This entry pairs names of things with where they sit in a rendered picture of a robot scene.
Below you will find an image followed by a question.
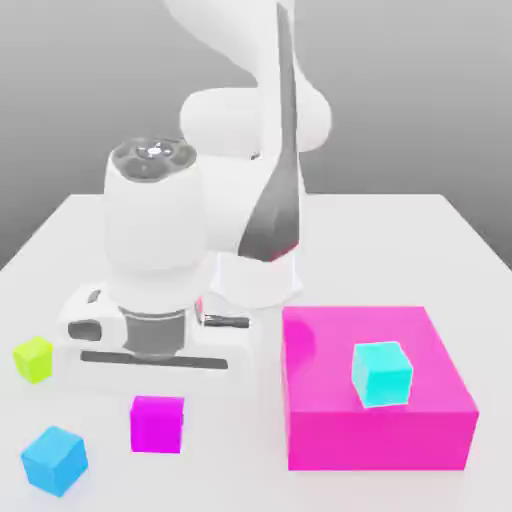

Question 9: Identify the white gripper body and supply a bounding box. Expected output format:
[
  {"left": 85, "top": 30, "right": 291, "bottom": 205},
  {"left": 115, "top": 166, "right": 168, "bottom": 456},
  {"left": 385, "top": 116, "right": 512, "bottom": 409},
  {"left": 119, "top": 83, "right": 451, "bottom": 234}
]
[{"left": 53, "top": 317, "right": 263, "bottom": 401}]

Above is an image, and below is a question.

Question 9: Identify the small magenta cube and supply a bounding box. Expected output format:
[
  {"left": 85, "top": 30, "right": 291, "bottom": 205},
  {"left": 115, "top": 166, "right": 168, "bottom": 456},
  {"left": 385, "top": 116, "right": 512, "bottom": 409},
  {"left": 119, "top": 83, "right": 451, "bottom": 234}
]
[{"left": 129, "top": 395, "right": 186, "bottom": 455}]

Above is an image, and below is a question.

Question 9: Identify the small lime green cube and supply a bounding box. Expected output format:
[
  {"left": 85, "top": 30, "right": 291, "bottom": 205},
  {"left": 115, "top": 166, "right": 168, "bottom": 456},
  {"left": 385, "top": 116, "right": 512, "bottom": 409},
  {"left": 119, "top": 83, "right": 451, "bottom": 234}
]
[{"left": 12, "top": 335, "right": 54, "bottom": 385}]

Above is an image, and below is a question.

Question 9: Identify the small blue cube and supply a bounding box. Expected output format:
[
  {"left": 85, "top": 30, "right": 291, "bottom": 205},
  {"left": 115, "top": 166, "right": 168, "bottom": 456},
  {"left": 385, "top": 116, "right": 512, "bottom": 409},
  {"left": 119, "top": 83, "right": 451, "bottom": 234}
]
[{"left": 20, "top": 425, "right": 89, "bottom": 498}]

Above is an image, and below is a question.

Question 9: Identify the small cyan cube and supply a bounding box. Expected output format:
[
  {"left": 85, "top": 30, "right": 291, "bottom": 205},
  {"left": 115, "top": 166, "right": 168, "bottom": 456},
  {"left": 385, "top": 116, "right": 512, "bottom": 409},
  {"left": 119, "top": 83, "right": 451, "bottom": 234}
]
[{"left": 351, "top": 340, "right": 414, "bottom": 410}]

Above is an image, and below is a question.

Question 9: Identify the large pink box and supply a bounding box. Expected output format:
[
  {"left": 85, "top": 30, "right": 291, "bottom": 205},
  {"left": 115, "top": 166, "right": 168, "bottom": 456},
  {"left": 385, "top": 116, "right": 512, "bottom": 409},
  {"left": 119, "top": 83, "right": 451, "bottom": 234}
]
[{"left": 281, "top": 305, "right": 480, "bottom": 472}]

